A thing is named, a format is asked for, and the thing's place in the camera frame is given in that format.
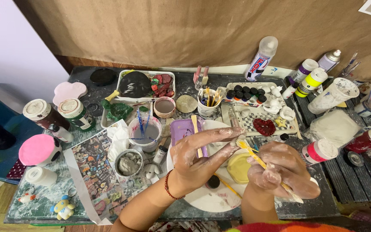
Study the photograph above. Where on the person's right hand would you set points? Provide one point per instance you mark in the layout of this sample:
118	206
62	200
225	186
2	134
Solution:
279	170

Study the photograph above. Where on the person's left hand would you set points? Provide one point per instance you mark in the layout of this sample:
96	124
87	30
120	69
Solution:
188	161

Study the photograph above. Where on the person's right fingers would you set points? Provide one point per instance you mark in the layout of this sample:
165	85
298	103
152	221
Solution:
269	158

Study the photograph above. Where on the small white clay piece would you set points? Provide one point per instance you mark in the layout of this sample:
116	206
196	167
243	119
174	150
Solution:
233	140

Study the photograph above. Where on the red clay heart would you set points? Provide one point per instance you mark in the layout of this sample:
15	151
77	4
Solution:
264	127

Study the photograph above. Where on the pale yellow round lid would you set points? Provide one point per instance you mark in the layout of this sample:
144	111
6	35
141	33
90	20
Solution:
238	169

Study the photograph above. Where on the yellow clay star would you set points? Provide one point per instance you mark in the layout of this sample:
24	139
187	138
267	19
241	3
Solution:
281	122

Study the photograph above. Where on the checkered board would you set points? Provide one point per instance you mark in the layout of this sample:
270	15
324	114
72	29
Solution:
253	116

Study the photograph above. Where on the thin yellow paintbrush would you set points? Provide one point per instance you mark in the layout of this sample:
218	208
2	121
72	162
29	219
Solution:
229	187

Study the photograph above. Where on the neon pink paint bottle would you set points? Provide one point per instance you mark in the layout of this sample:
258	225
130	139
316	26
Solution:
319	151

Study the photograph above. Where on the group of white clay figures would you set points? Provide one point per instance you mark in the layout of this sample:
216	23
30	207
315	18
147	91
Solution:
279	103

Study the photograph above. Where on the set of black-capped paint pots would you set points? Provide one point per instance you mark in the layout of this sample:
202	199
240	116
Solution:
246	93

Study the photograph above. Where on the white squeeze bottle black cap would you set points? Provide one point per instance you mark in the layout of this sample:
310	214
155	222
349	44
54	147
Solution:
289	91
61	133

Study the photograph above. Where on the plastic bag of white clay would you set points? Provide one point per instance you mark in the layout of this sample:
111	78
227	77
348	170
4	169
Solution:
333	127

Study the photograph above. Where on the white round turntable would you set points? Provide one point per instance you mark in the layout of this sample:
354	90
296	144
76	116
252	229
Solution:
211	199

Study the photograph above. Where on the black slatted table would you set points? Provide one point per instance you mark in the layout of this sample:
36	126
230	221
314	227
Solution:
340	180

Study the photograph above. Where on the colourful striped clothing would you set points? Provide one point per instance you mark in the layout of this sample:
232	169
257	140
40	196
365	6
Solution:
301	227

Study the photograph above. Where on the wooden modelling stick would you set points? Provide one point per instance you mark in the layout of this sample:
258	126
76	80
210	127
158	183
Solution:
195	127

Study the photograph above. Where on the white mug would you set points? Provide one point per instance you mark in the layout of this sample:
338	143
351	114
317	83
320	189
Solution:
205	109

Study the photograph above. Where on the bunch of brushes in mug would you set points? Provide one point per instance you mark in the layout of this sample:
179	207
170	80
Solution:
212	96

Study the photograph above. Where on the small tape roll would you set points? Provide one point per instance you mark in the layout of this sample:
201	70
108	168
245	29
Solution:
355	159

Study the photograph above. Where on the neon yellow paint bottle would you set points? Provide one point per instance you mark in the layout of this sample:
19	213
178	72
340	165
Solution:
311	82

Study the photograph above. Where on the clear plastic cup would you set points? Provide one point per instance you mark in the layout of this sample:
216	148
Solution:
332	95

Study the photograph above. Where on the purple plastic tray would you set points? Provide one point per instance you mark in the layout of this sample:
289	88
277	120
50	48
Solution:
182	130

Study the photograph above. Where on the purple paint bottle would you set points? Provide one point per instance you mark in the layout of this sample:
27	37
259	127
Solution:
303	71

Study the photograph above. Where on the white spray can clear cap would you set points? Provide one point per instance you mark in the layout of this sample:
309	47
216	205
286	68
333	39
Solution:
259	63

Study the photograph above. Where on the round tan clay disc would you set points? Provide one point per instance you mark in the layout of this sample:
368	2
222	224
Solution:
186	103

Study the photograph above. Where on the red paint bottle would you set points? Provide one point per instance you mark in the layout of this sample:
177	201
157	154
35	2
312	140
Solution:
367	140

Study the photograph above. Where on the small clear glass bottle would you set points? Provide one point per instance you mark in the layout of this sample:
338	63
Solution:
199	83

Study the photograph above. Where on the pink nail polish bottle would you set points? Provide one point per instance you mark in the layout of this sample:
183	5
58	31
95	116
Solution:
205	74
197	73

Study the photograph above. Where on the small white glue bottle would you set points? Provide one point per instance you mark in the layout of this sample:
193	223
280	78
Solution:
160	154

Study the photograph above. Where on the grey spray can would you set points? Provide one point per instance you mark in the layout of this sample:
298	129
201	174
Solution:
328	60

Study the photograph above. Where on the pink bowl of brown water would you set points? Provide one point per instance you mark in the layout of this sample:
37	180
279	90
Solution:
164	107

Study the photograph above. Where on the small white clay figure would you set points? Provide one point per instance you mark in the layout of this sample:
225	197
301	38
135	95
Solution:
152	170

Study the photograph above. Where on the bundle of thin brushes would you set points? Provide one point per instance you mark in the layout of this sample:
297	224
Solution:
349	66

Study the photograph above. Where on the white cup of grey water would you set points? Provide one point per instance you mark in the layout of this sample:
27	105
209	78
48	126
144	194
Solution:
147	135

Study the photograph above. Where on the red painted clay pieces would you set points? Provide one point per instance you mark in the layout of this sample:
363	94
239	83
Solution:
163	86

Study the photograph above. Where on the white rectangular tray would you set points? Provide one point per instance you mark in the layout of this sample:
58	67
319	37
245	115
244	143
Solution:
147	96

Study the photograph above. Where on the small bowl of grey clay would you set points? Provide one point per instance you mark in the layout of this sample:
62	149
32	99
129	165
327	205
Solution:
128	165

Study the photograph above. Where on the brown kraft paper backdrop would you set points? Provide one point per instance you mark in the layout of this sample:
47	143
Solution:
185	32

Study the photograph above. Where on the crumpled white tissue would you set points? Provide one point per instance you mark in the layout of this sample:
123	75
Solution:
118	141

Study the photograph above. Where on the black round disc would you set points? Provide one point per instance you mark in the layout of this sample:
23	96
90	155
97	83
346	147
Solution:
134	84

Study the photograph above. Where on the green clay turtle figure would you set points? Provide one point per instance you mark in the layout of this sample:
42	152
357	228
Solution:
118	111

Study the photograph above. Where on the small white tray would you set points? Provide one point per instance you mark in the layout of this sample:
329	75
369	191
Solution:
108	122

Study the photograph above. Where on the cream bone-shaped clay piece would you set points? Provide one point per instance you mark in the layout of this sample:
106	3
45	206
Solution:
112	95

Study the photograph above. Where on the printed photo sheet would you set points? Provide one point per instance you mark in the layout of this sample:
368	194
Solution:
92	167

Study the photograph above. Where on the black round lid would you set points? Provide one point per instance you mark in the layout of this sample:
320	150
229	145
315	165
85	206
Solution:
103	76

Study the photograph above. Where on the green paint bottle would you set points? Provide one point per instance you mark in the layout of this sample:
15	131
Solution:
77	114

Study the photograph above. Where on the pink flower-shaped board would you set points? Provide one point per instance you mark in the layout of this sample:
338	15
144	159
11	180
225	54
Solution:
69	92

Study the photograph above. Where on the yellow and blue figurine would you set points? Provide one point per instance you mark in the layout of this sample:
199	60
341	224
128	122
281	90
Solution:
63	208

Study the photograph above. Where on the white plastic jar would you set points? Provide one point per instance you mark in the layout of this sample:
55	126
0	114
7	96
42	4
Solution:
40	176

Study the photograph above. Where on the brown paint bottle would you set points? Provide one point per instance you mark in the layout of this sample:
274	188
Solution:
43	114

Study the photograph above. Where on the pink-topped cow-pattern stool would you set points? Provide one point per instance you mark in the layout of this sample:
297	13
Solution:
39	150

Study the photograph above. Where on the small white and red figurine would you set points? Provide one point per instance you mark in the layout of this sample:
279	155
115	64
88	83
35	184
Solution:
27	197

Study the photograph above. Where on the dark red dotted cushion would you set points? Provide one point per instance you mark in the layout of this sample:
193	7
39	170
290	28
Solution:
16	170

